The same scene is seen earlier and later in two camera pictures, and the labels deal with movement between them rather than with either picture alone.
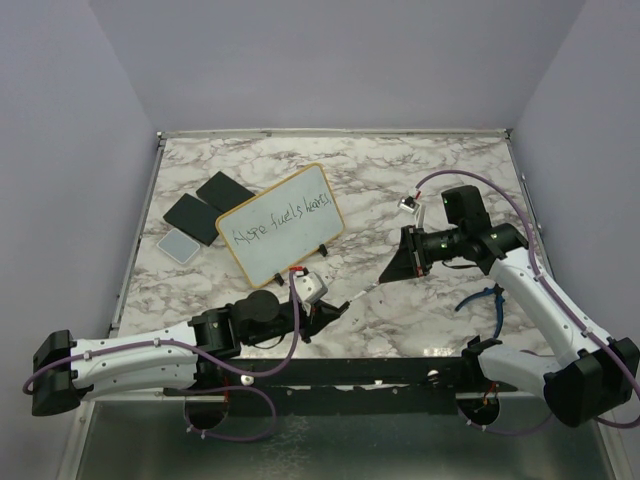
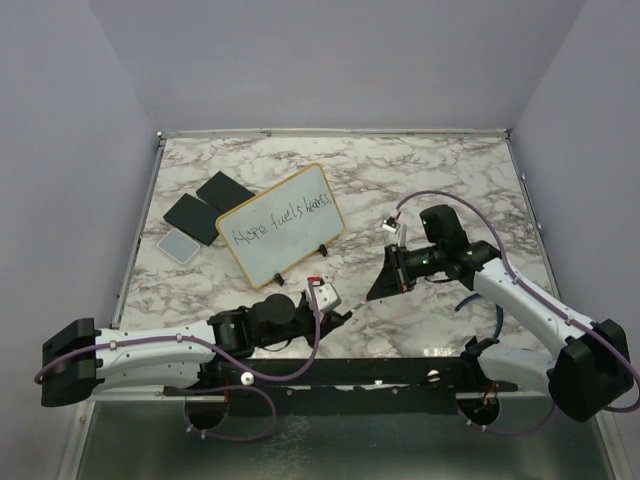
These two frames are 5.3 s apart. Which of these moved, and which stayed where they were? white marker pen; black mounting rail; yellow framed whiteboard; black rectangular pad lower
Moved: white marker pen
Stayed: black mounting rail; yellow framed whiteboard; black rectangular pad lower
